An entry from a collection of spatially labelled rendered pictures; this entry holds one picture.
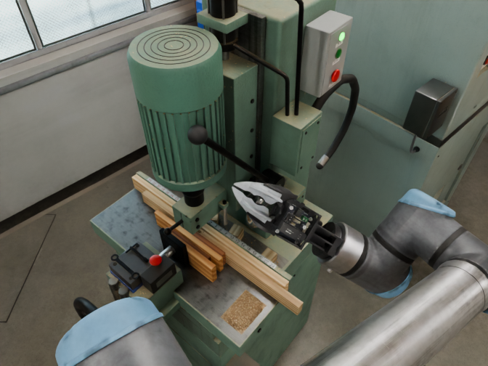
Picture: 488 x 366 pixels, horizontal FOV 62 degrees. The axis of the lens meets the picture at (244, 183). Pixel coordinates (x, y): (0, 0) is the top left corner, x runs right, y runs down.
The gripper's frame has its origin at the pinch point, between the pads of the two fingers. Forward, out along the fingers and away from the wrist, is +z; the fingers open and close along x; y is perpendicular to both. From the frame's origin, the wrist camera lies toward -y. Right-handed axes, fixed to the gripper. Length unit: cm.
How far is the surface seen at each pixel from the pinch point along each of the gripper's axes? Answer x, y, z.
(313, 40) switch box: -34.8, -13.3, -0.6
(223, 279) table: 24.5, -31.3, -16.6
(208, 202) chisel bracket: 8.5, -31.4, -2.6
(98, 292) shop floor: 87, -134, 3
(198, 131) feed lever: -5.0, 3.7, 11.7
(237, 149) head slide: -7.0, -23.0, -0.4
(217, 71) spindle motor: -16.5, -3.8, 13.8
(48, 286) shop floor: 98, -141, 26
